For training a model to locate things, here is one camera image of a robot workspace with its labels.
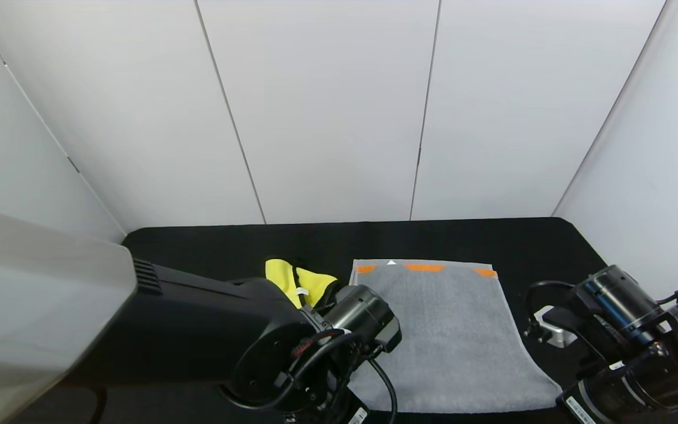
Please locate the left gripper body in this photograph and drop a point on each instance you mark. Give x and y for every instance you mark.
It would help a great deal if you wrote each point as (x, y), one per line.
(355, 416)

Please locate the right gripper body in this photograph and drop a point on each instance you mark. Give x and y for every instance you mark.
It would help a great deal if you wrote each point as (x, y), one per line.
(580, 407)

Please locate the grey towel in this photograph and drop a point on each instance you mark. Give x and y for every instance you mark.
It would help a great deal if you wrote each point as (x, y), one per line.
(451, 341)

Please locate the yellow microfiber towel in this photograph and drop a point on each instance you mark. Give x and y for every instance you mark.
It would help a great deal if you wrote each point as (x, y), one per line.
(283, 277)

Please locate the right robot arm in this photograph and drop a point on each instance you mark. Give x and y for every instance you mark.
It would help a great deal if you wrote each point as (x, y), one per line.
(639, 318)

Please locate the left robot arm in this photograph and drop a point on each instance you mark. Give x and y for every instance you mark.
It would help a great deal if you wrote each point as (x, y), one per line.
(168, 330)

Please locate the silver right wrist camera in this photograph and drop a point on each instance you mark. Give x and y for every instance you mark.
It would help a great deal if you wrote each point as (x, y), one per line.
(554, 330)

